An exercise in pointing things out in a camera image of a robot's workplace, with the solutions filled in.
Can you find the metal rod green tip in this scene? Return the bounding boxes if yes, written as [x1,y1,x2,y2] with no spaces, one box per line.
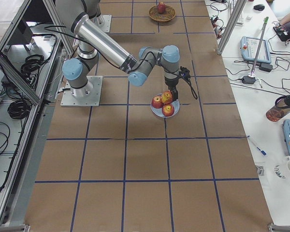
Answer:
[248,16,269,79]

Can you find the light blue plate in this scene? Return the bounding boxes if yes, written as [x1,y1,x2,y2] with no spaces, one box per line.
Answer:
[151,95,180,118]

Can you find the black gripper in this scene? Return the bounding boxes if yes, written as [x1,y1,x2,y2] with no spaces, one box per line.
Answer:
[164,66,190,101]

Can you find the blue white pen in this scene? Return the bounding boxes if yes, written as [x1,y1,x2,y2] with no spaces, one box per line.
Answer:
[247,135,267,156]

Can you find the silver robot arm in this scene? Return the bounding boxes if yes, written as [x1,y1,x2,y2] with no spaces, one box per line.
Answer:
[86,0,105,28]
[55,0,191,100]

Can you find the red apple on plate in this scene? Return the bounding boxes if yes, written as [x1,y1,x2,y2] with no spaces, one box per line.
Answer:
[151,95,163,109]
[162,103,175,117]

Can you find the dark red apple in basket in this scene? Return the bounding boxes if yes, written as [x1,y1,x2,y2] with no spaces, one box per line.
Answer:
[157,1,166,14]

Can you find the coiled black cables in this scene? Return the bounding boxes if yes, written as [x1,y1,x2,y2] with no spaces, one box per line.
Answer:
[20,54,45,84]

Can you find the red apple on plate front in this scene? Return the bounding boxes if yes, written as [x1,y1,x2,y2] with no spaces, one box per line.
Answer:
[162,103,175,117]

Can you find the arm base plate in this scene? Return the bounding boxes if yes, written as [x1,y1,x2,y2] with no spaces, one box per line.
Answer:
[60,76,103,107]
[94,14,112,33]

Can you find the black computer mouse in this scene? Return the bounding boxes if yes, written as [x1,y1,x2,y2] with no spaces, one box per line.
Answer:
[253,4,265,11]

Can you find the striped red yellow apple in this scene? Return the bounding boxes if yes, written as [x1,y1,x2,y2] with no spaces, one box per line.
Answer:
[161,90,173,104]

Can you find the brown water bottle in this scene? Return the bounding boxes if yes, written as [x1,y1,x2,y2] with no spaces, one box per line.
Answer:
[266,95,290,122]

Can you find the red apple on plate left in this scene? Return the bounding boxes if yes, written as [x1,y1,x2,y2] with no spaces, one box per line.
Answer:
[151,95,163,109]

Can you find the aluminium frame post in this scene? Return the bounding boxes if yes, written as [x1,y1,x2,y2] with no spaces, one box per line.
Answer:
[217,0,246,55]

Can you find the wicker basket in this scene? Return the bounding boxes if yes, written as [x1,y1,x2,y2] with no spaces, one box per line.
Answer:
[148,5,176,23]

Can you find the black power adapter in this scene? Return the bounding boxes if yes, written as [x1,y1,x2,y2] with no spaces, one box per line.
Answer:
[242,75,256,85]

